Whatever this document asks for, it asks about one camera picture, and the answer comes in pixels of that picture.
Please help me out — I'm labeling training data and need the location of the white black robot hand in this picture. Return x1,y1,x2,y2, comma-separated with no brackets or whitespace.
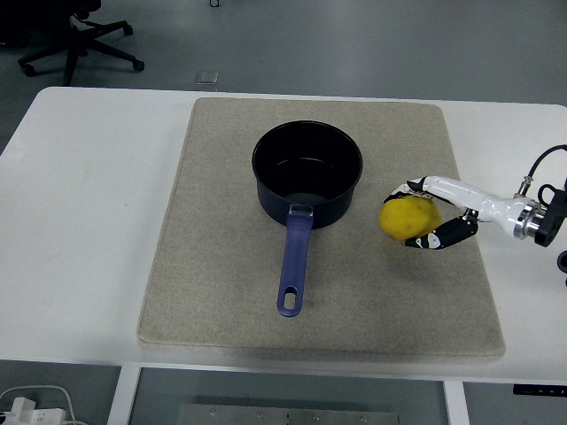
383,175,527,251

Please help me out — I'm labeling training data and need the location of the yellow potato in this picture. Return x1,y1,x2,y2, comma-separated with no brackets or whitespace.
378,197,443,243

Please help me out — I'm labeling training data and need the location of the black table control panel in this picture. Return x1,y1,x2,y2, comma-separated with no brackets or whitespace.
512,383,567,397

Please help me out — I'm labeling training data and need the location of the white table leg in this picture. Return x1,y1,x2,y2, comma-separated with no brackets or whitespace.
442,379,470,425
107,366,142,425

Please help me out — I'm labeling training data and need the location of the beige fabric mat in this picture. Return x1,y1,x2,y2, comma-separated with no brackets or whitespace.
137,97,507,360

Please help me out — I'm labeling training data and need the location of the grey metal plate with screws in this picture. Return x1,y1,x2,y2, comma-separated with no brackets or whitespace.
176,403,402,425

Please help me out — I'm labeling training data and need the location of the black office chair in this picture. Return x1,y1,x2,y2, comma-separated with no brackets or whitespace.
0,0,146,88

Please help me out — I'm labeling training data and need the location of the white power strip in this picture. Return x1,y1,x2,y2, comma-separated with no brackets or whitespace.
0,397,66,425

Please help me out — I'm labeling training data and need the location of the blue pot with handle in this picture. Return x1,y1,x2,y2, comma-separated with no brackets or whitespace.
252,120,365,318

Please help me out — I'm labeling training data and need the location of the white cable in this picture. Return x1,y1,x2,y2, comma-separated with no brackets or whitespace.
0,384,89,425

